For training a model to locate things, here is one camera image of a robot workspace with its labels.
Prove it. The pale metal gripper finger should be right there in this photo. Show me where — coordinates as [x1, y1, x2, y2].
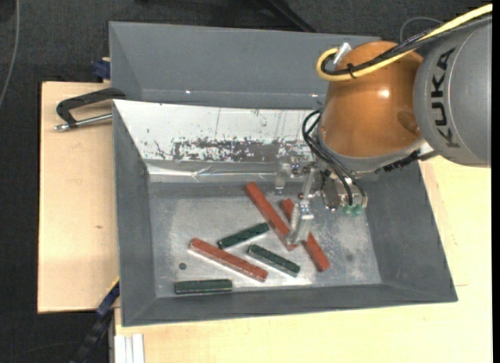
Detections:
[286, 201, 316, 251]
[273, 161, 304, 195]

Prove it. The red-brown flat block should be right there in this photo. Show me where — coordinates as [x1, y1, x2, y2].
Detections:
[280, 198, 331, 273]
[188, 237, 270, 283]
[245, 181, 298, 252]

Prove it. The dark green flat block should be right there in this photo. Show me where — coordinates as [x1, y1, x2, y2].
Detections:
[245, 244, 302, 278]
[173, 278, 234, 296]
[216, 222, 272, 251]

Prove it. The grey metal bin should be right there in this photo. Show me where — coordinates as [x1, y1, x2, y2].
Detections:
[108, 20, 459, 327]

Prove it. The pale wood board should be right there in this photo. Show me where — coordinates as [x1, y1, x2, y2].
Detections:
[37, 81, 120, 314]

